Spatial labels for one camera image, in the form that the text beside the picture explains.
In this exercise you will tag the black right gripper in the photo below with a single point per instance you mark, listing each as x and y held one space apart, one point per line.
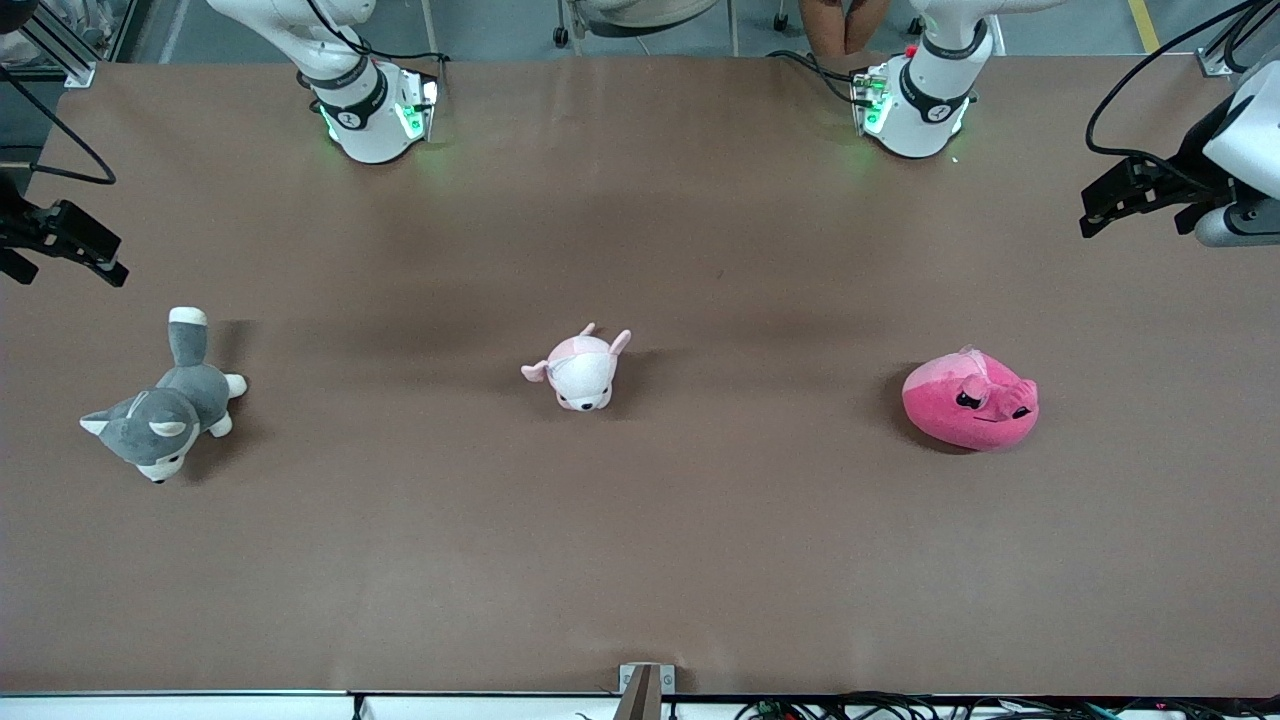
12 222

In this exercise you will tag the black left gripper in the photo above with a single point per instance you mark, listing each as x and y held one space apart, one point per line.
1192 160

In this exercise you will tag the hot pink plush toy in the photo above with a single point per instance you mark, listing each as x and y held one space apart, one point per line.
960 420

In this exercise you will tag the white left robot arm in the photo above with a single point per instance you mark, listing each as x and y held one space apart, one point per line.
925 115

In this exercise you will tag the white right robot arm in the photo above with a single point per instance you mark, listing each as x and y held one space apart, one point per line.
365 120

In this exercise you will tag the grey white plush husky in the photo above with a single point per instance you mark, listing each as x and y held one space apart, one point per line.
170 410

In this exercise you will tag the person's bare legs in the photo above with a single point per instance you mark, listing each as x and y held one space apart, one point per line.
845 25

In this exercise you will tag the pale pink plush dog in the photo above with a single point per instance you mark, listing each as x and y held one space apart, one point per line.
585 375

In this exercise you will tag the office chair base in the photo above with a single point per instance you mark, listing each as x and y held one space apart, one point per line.
640 10

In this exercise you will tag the metal table edge bracket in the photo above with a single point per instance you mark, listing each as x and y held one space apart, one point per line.
645 690

